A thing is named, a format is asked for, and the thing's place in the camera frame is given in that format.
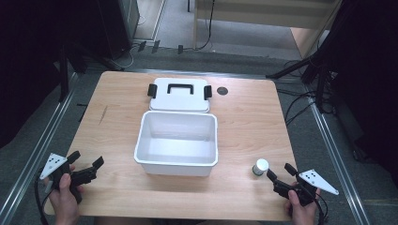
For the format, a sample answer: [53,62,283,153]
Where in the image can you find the light wooden furniture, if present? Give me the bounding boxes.
[191,0,343,60]

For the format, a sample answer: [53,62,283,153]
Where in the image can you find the white lid with black handle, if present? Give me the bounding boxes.
[146,77,213,113]

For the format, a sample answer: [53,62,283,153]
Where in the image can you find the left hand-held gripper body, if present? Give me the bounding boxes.
[38,152,98,204]

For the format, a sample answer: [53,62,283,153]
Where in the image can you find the black floor cables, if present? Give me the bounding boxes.
[276,87,317,127]

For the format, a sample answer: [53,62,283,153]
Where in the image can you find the black cabinet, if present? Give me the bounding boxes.
[96,0,141,61]

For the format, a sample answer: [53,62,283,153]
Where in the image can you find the person's left hand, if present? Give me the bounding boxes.
[44,164,84,225]

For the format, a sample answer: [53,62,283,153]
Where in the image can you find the small silver metal can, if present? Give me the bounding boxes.
[252,157,270,177]

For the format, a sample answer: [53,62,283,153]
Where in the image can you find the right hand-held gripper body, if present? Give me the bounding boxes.
[272,169,340,208]

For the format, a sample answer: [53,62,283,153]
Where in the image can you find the black tripod stand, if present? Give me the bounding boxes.
[266,37,341,114]

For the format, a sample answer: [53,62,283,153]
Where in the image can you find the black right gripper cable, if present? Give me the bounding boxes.
[314,192,330,225]

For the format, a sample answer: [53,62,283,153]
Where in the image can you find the person's right hand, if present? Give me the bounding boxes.
[283,184,322,225]

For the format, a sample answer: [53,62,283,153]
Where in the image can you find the metal floor rail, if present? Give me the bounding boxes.
[0,70,80,221]
[299,82,373,225]

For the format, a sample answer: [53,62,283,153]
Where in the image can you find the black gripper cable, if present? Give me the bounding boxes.
[33,176,51,225]
[314,192,330,225]

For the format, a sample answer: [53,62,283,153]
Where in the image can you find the black hanging cable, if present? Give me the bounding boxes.
[177,0,218,54]

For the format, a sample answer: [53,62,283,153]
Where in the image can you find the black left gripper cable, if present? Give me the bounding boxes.
[33,176,51,225]

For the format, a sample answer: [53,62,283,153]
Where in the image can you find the white floor cable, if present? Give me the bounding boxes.
[109,43,143,71]

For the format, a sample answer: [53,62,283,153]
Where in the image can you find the white plastic storage box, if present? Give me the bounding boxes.
[133,110,219,177]

